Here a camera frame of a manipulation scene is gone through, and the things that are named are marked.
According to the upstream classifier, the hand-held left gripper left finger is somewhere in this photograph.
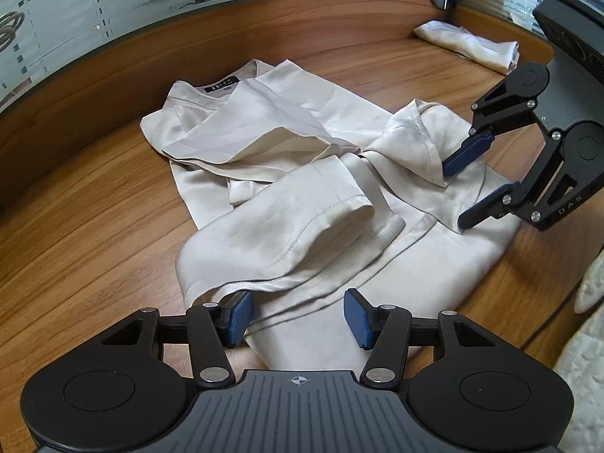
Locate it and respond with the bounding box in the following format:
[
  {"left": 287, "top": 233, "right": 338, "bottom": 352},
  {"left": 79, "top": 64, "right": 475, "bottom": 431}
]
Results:
[{"left": 89, "top": 291, "right": 253, "bottom": 388}]

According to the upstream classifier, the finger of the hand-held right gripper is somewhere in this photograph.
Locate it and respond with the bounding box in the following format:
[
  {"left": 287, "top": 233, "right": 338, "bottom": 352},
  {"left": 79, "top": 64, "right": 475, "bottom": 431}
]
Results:
[
  {"left": 458, "top": 128, "right": 599, "bottom": 233},
  {"left": 442, "top": 73, "right": 539, "bottom": 176}
]

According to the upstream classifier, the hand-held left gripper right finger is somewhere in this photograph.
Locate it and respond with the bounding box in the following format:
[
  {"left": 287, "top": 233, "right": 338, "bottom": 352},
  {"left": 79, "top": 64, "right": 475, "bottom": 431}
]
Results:
[{"left": 344, "top": 288, "right": 508, "bottom": 385}]

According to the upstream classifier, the beige short-sleeved shirt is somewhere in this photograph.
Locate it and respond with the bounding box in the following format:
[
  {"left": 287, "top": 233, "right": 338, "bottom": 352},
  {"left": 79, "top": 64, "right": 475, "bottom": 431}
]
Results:
[{"left": 140, "top": 59, "right": 522, "bottom": 371}]

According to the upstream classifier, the folded beige cloth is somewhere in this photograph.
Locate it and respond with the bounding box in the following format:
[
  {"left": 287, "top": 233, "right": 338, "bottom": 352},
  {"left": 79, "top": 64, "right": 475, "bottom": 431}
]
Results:
[{"left": 413, "top": 21, "right": 520, "bottom": 75}]

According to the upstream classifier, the white quilted garment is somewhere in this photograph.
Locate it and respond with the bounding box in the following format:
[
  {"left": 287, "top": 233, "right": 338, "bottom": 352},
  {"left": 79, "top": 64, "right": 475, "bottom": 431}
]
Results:
[{"left": 552, "top": 254, "right": 604, "bottom": 390}]

